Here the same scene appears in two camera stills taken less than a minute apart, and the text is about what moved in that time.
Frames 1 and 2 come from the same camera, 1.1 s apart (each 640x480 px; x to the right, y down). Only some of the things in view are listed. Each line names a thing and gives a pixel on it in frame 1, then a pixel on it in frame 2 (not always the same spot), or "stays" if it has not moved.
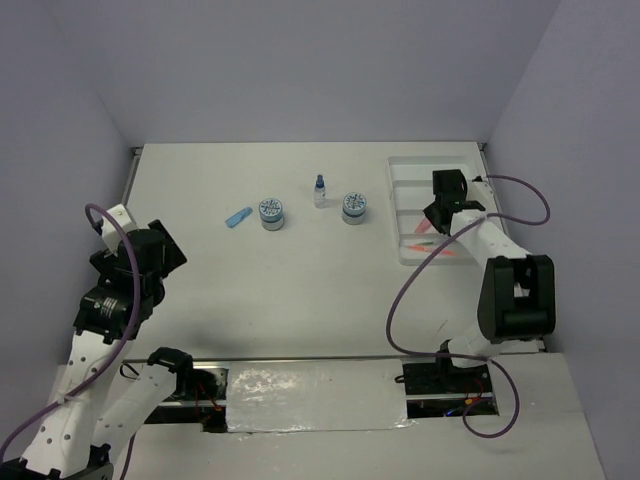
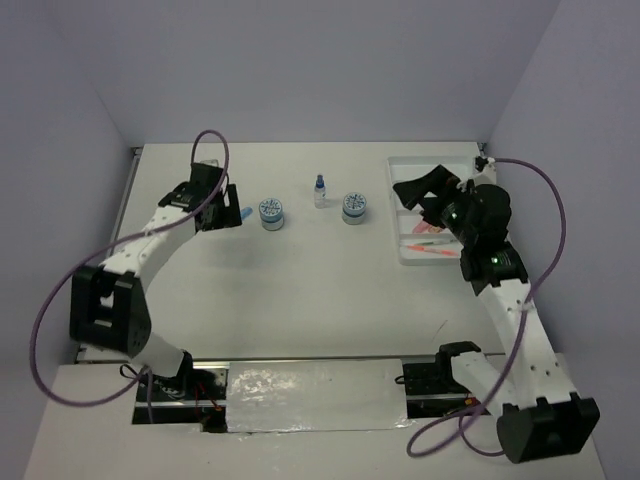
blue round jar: (353, 208) stays
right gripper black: (429, 211) stays
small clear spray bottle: (319, 193) stays
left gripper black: (174, 256) -> (229, 215)
